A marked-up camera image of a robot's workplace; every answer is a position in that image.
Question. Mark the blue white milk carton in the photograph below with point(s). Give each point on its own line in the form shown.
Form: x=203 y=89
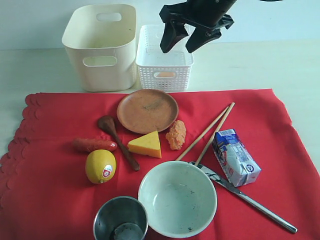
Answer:
x=236 y=162

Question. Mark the brown round plate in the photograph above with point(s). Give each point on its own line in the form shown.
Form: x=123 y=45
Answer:
x=147 y=110

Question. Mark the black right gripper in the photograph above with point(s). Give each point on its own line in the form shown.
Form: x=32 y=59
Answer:
x=207 y=16

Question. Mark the cream plastic bin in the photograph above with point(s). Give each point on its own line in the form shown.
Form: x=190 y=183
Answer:
x=100 y=41

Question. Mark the stainless steel cup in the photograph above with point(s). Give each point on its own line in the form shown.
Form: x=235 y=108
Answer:
x=121 y=218

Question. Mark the dark wooden spoon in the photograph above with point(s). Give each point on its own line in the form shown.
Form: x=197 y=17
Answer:
x=107 y=124

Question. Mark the white perforated plastic basket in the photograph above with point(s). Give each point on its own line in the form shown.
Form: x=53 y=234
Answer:
x=150 y=60

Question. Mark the orange fried nugget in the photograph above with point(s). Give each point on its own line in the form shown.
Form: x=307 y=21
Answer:
x=176 y=135

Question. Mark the yellow lemon with sticker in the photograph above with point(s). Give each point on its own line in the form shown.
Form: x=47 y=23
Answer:
x=100 y=166

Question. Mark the left wooden chopstick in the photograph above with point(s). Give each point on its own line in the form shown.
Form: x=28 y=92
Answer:
x=201 y=135

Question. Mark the silver table knife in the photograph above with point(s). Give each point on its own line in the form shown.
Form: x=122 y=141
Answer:
x=224 y=183

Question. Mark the red sausage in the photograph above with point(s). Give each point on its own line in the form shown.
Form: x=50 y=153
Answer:
x=88 y=145

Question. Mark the red scalloped cloth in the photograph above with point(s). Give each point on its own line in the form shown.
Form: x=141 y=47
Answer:
x=45 y=194

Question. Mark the brown egg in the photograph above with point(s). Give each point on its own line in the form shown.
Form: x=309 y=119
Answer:
x=165 y=74

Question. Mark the yellow cheese wedge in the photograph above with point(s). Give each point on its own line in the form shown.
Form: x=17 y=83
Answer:
x=148 y=145

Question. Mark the pale green bowl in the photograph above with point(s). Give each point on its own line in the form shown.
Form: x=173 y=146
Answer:
x=179 y=198

